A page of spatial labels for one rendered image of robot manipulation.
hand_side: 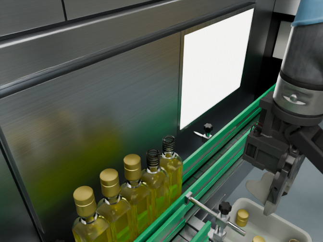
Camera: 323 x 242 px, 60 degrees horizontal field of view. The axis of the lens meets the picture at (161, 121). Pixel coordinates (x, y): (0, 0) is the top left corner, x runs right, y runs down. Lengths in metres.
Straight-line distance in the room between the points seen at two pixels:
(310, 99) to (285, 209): 0.72
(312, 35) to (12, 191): 0.57
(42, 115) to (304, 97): 0.42
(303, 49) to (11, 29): 0.42
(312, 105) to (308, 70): 0.05
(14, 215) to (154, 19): 0.52
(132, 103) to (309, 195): 0.75
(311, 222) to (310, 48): 0.78
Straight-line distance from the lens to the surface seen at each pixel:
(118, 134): 0.69
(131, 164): 0.55
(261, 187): 0.52
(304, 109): 0.41
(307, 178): 1.22
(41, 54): 0.52
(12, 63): 0.50
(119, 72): 0.62
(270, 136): 0.48
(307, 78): 0.39
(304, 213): 1.09
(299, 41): 0.39
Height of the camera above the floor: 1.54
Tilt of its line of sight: 35 degrees down
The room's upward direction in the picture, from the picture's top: straight up
